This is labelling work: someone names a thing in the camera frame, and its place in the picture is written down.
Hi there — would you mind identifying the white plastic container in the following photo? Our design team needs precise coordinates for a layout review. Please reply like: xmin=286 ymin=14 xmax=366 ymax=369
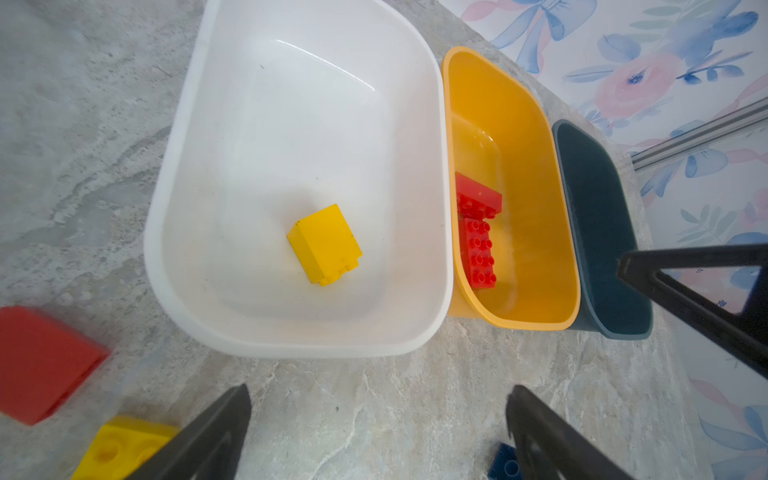
xmin=144 ymin=1 xmax=453 ymax=359

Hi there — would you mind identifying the red block left side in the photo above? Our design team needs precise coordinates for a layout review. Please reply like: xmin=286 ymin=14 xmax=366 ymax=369
xmin=1 ymin=306 xmax=110 ymax=426

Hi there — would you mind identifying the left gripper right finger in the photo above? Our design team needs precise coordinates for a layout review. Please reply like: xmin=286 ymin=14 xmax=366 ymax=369
xmin=505 ymin=385 xmax=632 ymax=480

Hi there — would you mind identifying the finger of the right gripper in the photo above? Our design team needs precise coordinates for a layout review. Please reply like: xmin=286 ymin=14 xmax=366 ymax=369
xmin=617 ymin=243 xmax=767 ymax=377

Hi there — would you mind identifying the small blue lego brick center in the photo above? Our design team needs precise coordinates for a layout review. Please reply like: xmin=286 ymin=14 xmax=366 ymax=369
xmin=487 ymin=443 xmax=522 ymax=480

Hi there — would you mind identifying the right aluminium corner post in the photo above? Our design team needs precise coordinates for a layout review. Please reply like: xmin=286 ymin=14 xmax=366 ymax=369
xmin=631 ymin=98 xmax=767 ymax=171

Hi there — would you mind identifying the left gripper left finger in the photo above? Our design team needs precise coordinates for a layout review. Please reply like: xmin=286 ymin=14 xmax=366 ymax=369
xmin=127 ymin=384 xmax=252 ymax=480

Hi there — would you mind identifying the red lego brick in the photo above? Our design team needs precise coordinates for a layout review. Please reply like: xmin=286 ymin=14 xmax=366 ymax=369
xmin=455 ymin=173 xmax=502 ymax=220
xmin=459 ymin=218 xmax=497 ymax=289

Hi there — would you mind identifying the small yellow lego brick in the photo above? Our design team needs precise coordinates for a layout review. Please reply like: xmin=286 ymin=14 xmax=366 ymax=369
xmin=286 ymin=204 xmax=362 ymax=286

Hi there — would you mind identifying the dark teal plastic container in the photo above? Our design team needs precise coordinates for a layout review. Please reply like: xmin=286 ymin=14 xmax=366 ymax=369
xmin=552 ymin=119 xmax=653 ymax=341

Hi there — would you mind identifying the yellow lego brick near arm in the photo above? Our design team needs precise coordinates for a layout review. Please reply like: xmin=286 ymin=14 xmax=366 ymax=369
xmin=72 ymin=415 xmax=181 ymax=480

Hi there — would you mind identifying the yellow plastic container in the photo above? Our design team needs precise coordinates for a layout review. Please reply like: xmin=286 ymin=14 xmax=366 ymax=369
xmin=442 ymin=47 xmax=581 ymax=331

